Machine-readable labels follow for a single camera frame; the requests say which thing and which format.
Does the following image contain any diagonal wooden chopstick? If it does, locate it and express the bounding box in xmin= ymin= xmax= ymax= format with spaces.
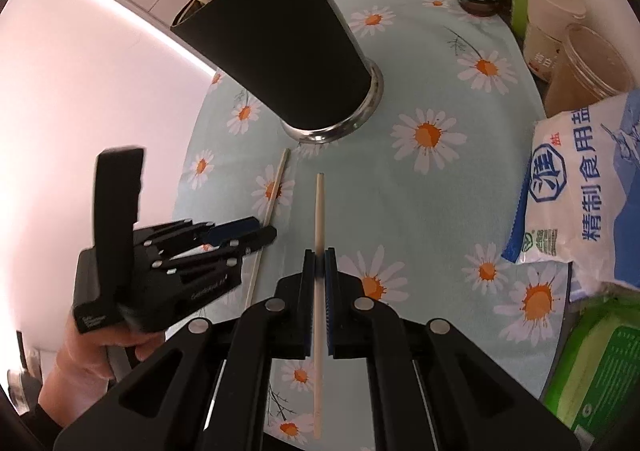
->
xmin=244 ymin=148 xmax=291 ymax=309

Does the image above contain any black utensil holder cup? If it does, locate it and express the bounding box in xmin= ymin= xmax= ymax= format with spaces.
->
xmin=171 ymin=0 xmax=384 ymax=145

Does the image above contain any person's left hand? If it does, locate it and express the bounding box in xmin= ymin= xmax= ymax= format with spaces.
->
xmin=38 ymin=313 xmax=165 ymax=427

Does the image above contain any daisy print blue tablecloth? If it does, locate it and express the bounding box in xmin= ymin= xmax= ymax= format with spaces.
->
xmin=171 ymin=0 xmax=572 ymax=451

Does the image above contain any white blue salt bag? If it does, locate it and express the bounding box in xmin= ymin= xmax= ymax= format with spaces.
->
xmin=502 ymin=90 xmax=639 ymax=295

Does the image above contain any green sugar bag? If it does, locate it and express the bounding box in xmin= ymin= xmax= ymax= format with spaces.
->
xmin=544 ymin=301 xmax=639 ymax=450

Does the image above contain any clear brown spice jar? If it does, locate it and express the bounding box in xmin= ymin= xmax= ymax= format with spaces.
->
xmin=544 ymin=23 xmax=634 ymax=118

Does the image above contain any white lidded plastic jar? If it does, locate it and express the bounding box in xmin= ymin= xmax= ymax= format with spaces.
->
xmin=523 ymin=0 xmax=587 ymax=82

